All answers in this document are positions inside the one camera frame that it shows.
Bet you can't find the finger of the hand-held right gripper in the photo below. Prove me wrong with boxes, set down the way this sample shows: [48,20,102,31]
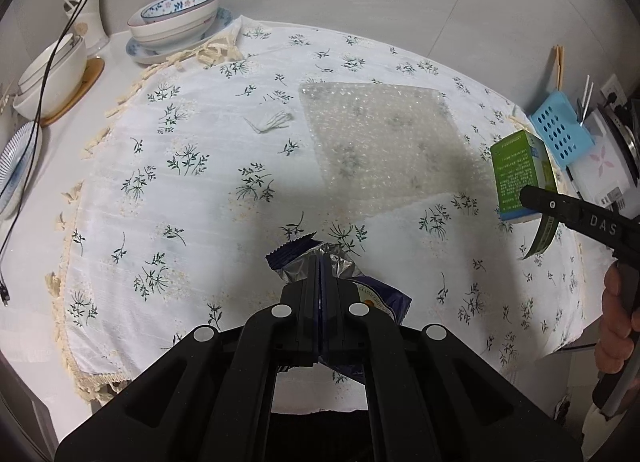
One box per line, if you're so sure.
[519,185,583,232]

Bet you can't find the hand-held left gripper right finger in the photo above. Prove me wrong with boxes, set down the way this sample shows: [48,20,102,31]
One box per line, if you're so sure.
[319,257,583,462]

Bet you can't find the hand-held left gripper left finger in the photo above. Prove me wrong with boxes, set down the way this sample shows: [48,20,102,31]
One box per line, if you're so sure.
[55,257,321,462]

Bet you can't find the green drink carton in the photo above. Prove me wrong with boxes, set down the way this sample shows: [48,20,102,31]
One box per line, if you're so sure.
[490,130,563,260]

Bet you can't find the dark blue snack packet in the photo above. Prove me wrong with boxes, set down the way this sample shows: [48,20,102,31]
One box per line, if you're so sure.
[265,234,413,385]

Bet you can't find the black trash bin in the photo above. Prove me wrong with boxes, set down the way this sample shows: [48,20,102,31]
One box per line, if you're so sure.
[270,408,373,462]

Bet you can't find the person's right hand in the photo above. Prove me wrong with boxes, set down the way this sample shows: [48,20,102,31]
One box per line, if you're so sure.
[595,263,640,373]

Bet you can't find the white rice cooker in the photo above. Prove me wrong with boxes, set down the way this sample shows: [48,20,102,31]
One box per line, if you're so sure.
[565,97,640,208]

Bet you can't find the blue plastic basket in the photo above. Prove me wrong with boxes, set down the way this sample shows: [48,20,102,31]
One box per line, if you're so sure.
[530,90,596,165]

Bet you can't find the white floral tablecloth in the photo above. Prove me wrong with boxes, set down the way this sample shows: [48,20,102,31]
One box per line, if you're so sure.
[45,14,601,415]

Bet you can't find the wooden chopsticks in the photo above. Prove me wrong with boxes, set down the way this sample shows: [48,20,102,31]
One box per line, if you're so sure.
[552,44,565,93]

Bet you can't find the bubble wrap sheet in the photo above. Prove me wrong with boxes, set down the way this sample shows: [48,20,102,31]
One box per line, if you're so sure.
[298,82,493,220]

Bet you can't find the white tissue scrap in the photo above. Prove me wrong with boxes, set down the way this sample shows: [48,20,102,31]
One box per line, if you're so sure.
[243,111,294,134]

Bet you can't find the blue pattern plate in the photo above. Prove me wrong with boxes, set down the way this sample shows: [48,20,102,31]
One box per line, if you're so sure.
[125,9,235,65]

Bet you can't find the white bowl with red rim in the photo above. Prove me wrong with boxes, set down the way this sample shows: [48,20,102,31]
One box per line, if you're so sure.
[127,7,221,49]

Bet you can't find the round wooden coaster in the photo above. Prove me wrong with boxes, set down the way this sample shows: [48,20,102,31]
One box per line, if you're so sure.
[37,58,106,129]

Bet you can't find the blue striped plate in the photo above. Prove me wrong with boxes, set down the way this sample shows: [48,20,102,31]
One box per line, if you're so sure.
[0,121,44,219]

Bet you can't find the floral pattern bowl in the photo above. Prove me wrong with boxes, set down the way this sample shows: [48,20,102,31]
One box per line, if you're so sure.
[140,0,220,25]

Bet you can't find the white utensil holder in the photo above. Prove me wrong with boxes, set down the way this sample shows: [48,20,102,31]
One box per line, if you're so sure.
[65,0,111,57]

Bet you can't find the white utensil handles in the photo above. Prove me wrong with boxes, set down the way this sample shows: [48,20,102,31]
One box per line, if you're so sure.
[579,74,596,115]

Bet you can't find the wall socket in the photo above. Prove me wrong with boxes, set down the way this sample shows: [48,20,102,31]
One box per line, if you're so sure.
[600,74,626,105]

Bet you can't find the black cable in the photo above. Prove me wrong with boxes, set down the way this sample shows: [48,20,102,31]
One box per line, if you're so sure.
[0,0,121,305]

